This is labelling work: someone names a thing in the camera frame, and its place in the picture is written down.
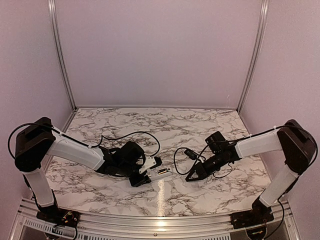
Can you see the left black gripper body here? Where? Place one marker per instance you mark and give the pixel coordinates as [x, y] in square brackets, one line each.
[126, 170]

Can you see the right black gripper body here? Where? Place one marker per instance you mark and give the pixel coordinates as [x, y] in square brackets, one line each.
[218, 163]

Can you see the white remote control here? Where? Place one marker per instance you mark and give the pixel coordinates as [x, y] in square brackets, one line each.
[159, 174]

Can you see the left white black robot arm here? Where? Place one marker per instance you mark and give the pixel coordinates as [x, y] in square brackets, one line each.
[40, 139]

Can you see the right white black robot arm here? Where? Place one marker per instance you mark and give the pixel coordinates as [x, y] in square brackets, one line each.
[291, 141]

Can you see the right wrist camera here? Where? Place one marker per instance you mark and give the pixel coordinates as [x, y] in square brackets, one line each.
[193, 155]

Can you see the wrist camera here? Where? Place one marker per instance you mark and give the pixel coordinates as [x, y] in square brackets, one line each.
[150, 163]
[193, 155]

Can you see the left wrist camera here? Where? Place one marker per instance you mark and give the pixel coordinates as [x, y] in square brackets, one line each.
[150, 163]

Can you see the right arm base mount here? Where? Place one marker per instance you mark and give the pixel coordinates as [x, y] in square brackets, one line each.
[248, 218]

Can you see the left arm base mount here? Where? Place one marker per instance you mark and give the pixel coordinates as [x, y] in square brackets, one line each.
[64, 217]

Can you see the front aluminium frame rail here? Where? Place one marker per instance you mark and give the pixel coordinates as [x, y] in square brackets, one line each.
[98, 226]

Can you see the right aluminium frame post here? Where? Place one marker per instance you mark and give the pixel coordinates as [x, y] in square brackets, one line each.
[258, 42]

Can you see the aluminium frame post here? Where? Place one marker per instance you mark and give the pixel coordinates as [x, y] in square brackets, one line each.
[59, 51]
[258, 42]

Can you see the left aluminium frame post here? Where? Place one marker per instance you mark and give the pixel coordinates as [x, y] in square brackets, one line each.
[59, 51]

